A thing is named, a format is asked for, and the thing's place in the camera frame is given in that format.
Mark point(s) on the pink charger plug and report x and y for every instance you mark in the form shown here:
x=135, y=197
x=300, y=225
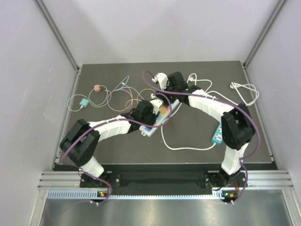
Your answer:
x=98, y=88

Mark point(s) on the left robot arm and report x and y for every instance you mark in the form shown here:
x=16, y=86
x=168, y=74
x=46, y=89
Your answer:
x=80, y=142

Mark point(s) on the mint charger plug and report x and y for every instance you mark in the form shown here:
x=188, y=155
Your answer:
x=84, y=103

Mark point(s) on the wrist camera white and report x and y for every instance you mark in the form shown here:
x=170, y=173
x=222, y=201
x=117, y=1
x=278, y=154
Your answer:
x=161, y=79
x=156, y=103

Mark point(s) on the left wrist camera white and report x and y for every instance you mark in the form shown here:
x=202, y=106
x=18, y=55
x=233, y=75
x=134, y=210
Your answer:
x=156, y=103

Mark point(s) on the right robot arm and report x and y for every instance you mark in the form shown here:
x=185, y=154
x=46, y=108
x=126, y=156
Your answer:
x=237, y=129

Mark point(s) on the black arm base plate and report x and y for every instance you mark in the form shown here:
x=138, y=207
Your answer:
x=199, y=179

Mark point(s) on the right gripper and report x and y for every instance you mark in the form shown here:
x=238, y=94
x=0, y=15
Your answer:
x=168, y=86

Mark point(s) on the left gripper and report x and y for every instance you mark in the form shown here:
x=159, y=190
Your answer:
x=154, y=117

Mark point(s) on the grey slotted cable duct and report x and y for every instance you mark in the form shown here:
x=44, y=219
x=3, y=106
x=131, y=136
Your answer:
x=98, y=195

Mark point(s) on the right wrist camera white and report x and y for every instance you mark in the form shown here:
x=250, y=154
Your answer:
x=161, y=79

